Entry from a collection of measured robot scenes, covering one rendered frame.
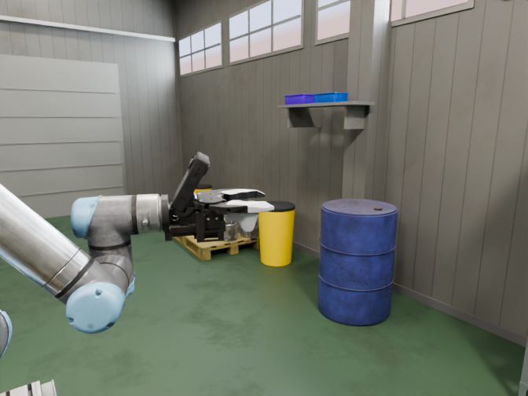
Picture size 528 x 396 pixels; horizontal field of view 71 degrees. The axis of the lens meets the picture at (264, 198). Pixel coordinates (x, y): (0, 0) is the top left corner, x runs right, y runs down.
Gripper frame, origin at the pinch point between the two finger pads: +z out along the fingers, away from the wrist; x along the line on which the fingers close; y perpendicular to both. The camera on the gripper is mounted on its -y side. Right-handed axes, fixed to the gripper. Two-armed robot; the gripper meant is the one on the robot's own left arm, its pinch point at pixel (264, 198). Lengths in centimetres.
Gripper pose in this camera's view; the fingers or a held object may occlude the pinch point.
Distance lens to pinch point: 74.8
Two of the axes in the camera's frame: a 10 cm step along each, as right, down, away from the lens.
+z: 9.7, -0.5, 2.3
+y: -0.3, 9.4, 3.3
